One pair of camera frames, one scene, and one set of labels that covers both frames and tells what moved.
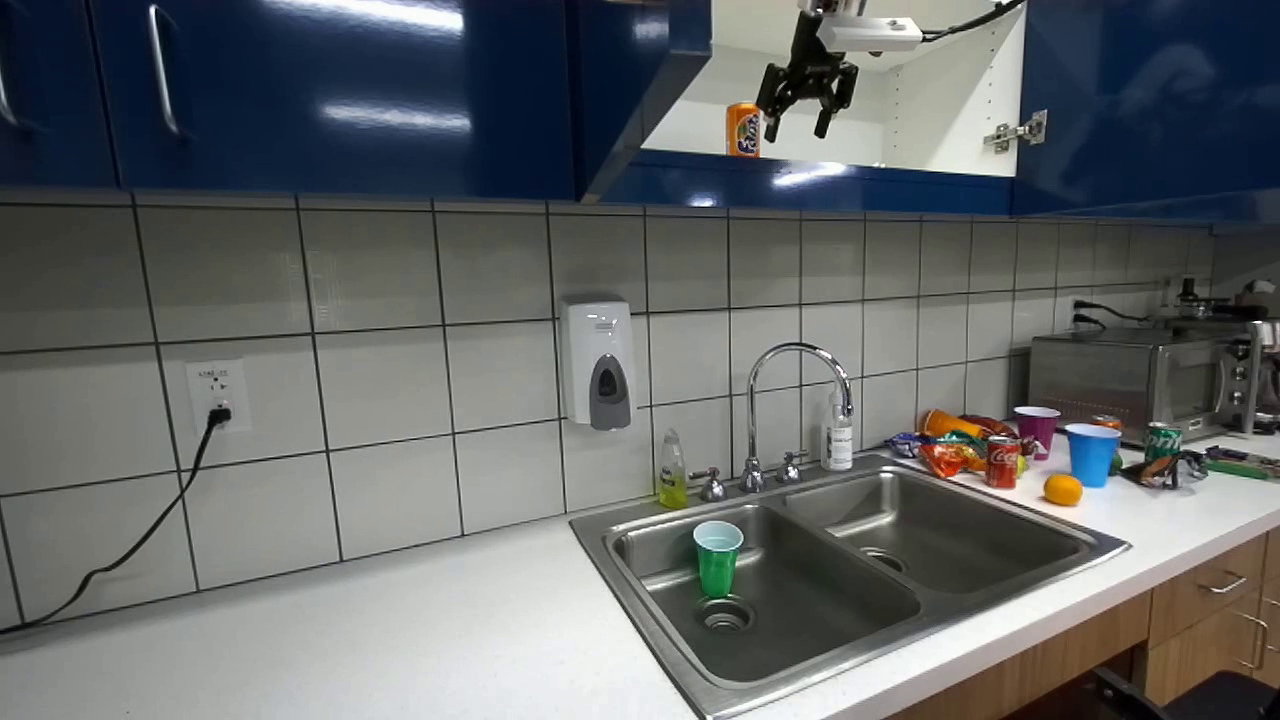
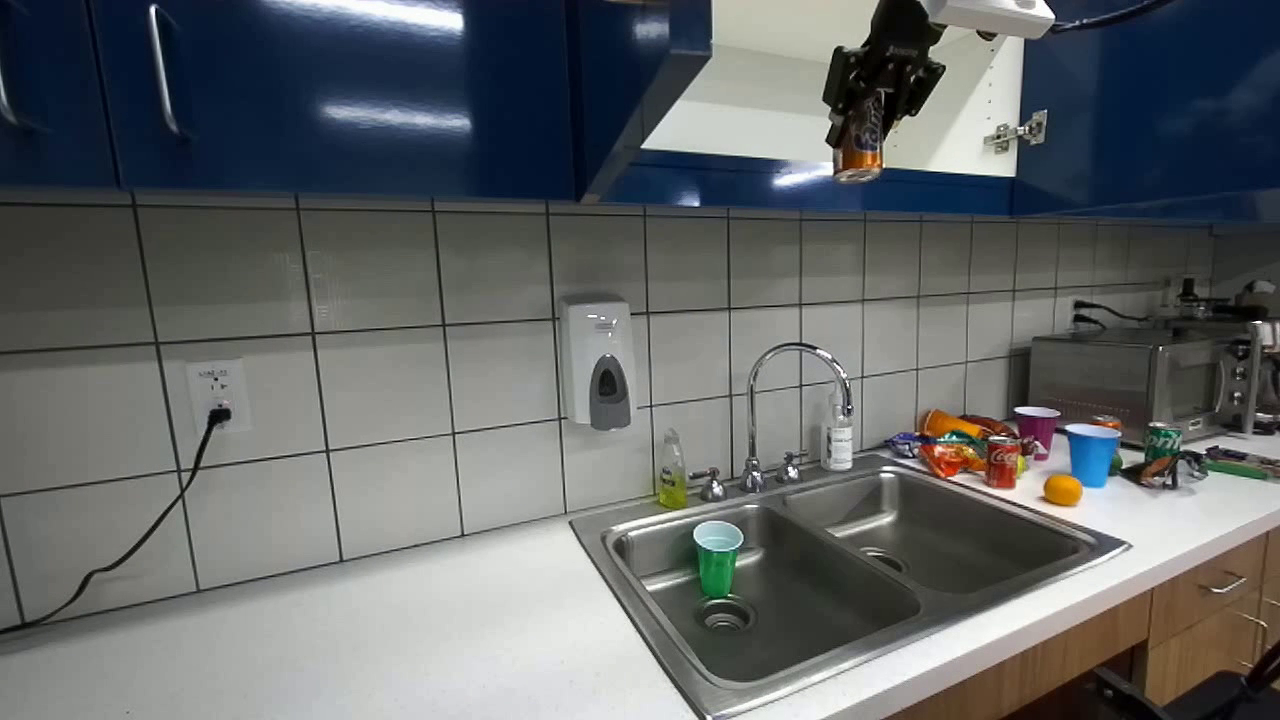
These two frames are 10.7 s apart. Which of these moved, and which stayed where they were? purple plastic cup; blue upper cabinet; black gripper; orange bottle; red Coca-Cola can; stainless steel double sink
Moved: orange bottle; black gripper
Stayed: red Coca-Cola can; stainless steel double sink; blue upper cabinet; purple plastic cup
